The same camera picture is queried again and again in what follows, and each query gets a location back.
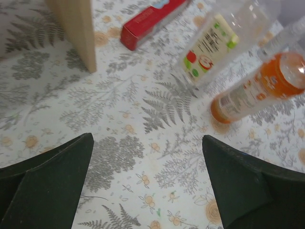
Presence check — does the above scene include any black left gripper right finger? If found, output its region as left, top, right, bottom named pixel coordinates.
left=202, top=135, right=305, bottom=229

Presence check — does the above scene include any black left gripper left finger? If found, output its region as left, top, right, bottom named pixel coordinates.
left=0, top=133, right=94, bottom=229

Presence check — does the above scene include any orange juice bottle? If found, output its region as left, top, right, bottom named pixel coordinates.
left=210, top=51, right=305, bottom=124

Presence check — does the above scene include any clear plastic bottle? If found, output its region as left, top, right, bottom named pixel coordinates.
left=177, top=0, right=281, bottom=88

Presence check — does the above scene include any wooden shelf unit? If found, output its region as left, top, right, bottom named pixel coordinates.
left=45, top=0, right=97, bottom=73

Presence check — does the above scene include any red toothpaste box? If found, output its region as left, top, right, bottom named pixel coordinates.
left=120, top=0, right=190, bottom=51

